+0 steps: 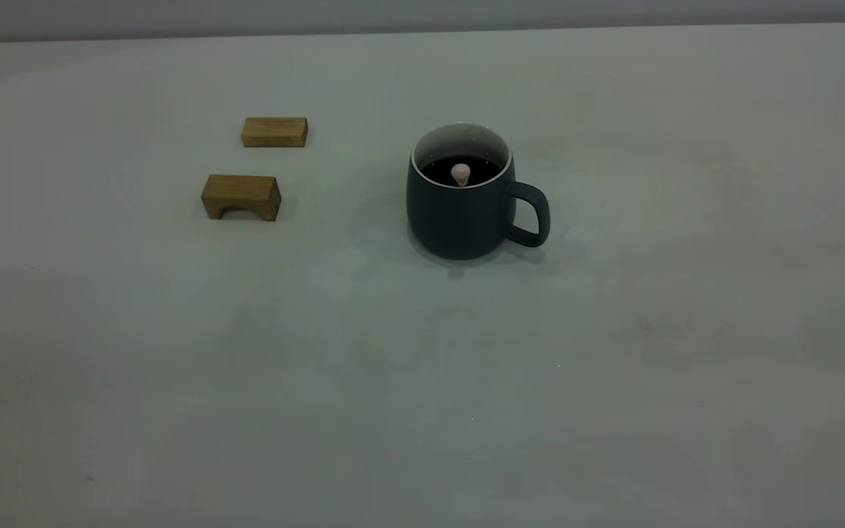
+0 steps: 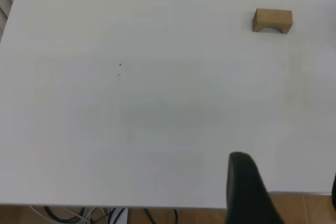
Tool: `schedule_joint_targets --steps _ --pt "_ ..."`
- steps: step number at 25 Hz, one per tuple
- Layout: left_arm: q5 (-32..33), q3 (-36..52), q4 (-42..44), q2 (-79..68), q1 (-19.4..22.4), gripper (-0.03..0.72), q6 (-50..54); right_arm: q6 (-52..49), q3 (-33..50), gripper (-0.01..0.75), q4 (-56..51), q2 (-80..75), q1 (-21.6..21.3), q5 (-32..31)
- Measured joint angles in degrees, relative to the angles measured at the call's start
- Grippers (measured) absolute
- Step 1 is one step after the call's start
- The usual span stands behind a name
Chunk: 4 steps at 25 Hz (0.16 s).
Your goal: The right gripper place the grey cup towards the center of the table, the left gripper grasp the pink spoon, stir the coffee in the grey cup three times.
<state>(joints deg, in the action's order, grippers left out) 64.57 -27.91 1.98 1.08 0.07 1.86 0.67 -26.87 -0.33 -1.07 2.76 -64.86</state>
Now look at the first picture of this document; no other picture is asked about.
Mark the grey ceramic cup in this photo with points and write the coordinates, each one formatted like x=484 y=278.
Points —
x=459 y=227

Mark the dark coffee liquid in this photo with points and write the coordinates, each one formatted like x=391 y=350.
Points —
x=485 y=169

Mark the flat rectangular wooden block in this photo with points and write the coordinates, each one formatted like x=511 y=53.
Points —
x=276 y=133

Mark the arch shaped wooden block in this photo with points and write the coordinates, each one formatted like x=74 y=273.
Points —
x=243 y=192

